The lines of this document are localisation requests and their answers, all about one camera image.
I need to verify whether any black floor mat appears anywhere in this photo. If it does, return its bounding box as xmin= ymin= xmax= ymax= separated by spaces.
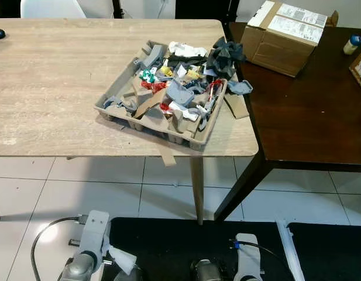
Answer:
xmin=288 ymin=222 xmax=361 ymax=281
xmin=107 ymin=218 xmax=289 ymax=281

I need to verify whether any grey pulp cardboard tray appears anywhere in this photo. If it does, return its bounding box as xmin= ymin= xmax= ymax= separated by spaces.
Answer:
xmin=94 ymin=40 xmax=229 ymax=152

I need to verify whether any brown cardboard strip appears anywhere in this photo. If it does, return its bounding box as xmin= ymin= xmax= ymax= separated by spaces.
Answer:
xmin=132 ymin=87 xmax=169 ymax=121

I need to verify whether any grey curved plastic piece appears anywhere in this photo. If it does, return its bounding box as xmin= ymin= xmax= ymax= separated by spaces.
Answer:
xmin=103 ymin=97 xmax=134 ymax=115

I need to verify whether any red crumpled wrapper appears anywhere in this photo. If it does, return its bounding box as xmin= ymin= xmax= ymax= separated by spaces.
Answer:
xmin=139 ymin=78 xmax=169 ymax=94

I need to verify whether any brown cardboard scrap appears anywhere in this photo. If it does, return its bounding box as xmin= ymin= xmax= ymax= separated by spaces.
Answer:
xmin=223 ymin=92 xmax=250 ymax=120

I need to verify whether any green white wrapper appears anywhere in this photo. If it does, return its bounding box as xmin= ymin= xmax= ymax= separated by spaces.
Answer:
xmin=138 ymin=68 xmax=159 ymax=83

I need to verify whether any light wood table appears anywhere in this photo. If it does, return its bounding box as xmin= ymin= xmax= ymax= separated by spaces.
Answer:
xmin=0 ymin=19 xmax=260 ymax=226

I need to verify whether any yellow crumpled wrapper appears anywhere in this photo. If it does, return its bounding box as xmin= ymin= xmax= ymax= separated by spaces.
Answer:
xmin=159 ymin=64 xmax=176 ymax=78

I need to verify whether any grey plastic block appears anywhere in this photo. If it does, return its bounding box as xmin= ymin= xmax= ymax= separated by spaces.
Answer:
xmin=141 ymin=43 xmax=167 ymax=70

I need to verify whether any dark brown wooden table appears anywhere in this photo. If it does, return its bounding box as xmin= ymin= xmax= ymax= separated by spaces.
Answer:
xmin=214 ymin=22 xmax=361 ymax=222

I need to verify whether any white crumpled paper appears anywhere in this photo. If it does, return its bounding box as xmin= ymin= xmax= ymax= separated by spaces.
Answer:
xmin=167 ymin=41 xmax=208 ymax=58

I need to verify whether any dark grey crumpled foam piece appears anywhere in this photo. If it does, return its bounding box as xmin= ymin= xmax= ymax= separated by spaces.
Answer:
xmin=205 ymin=36 xmax=247 ymax=81

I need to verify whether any small taped cardboard box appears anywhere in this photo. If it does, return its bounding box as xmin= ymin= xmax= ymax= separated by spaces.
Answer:
xmin=240 ymin=0 xmax=339 ymax=78

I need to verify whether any black stand pole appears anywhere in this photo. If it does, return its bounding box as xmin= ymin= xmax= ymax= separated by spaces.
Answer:
xmin=112 ymin=0 xmax=125 ymax=19
xmin=226 ymin=0 xmax=240 ymax=24

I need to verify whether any black flat panel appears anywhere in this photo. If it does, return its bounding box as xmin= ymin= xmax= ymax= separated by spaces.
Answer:
xmin=176 ymin=0 xmax=231 ymax=21

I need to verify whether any small blue-capped bottle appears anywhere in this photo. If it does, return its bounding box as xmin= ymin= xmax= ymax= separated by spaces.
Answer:
xmin=343 ymin=34 xmax=361 ymax=56

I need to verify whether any black office chair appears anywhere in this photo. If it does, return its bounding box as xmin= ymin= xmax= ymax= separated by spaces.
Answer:
xmin=0 ymin=0 xmax=21 ymax=18

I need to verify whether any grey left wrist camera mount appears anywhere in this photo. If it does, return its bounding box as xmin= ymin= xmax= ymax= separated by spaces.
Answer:
xmin=78 ymin=210 xmax=111 ymax=267

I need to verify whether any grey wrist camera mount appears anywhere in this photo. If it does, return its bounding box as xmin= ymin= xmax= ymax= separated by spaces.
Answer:
xmin=78 ymin=210 xmax=111 ymax=267
xmin=234 ymin=233 xmax=264 ymax=281

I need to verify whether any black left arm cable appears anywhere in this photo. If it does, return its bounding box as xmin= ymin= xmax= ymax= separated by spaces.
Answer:
xmin=30 ymin=217 xmax=82 ymax=281

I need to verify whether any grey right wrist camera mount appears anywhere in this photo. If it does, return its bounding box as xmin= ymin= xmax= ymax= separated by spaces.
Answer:
xmin=234 ymin=233 xmax=264 ymax=281

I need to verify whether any grey plastic bracket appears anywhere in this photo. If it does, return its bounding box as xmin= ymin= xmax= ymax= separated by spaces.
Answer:
xmin=164 ymin=78 xmax=197 ymax=107

